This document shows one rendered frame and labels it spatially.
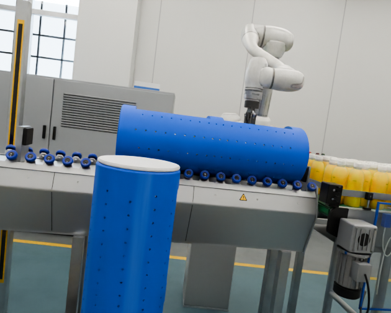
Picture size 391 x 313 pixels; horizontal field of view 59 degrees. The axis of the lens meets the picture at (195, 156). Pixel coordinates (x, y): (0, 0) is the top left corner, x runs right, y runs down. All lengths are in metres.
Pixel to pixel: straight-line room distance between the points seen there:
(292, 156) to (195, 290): 1.19
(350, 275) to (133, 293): 0.93
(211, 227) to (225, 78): 3.11
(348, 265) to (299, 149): 0.54
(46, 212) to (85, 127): 1.76
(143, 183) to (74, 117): 2.31
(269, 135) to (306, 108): 3.14
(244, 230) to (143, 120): 0.69
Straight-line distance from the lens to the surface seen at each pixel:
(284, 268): 1.83
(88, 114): 3.30
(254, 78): 1.74
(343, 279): 1.70
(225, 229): 1.67
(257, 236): 1.73
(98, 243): 1.16
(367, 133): 5.09
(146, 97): 3.22
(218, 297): 2.46
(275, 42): 2.26
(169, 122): 1.53
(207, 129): 1.55
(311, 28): 4.91
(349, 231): 1.63
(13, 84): 2.06
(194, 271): 2.37
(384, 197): 1.84
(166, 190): 1.11
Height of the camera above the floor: 1.18
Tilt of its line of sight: 5 degrees down
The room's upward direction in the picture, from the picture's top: 7 degrees clockwise
